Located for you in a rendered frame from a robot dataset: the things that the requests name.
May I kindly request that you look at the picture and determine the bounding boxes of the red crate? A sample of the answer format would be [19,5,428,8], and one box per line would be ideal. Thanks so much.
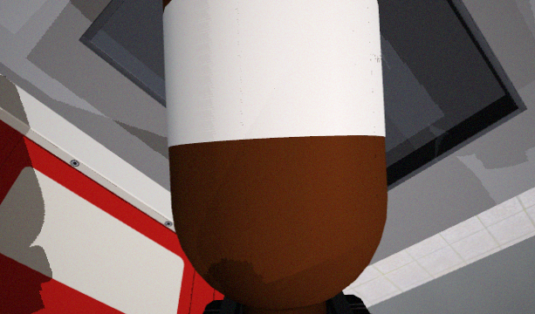
[0,120,224,314]

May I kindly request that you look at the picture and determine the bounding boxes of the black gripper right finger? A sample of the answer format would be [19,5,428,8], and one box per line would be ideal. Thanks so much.
[326,291,370,314]

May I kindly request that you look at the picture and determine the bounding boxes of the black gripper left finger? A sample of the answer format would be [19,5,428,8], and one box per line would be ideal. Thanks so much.
[203,297,243,314]

